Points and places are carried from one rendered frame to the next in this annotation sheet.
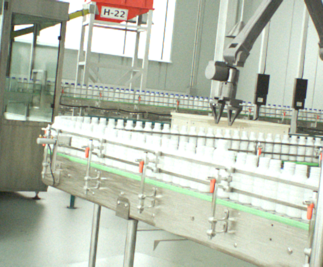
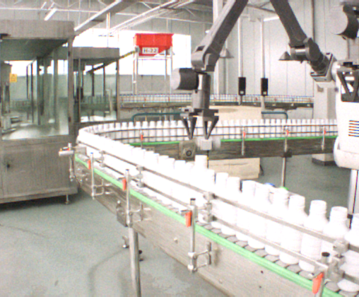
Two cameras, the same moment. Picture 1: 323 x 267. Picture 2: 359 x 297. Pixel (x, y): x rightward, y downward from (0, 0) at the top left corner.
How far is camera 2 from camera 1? 1.41 m
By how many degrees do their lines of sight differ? 7
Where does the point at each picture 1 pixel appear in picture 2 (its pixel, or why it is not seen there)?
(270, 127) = (249, 110)
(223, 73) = (190, 80)
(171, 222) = (158, 240)
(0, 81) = (70, 102)
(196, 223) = (180, 247)
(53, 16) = (111, 56)
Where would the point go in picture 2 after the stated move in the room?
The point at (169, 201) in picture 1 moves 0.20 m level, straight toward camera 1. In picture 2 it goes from (154, 218) to (146, 240)
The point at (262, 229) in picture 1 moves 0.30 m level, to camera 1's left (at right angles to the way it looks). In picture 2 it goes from (249, 273) to (136, 272)
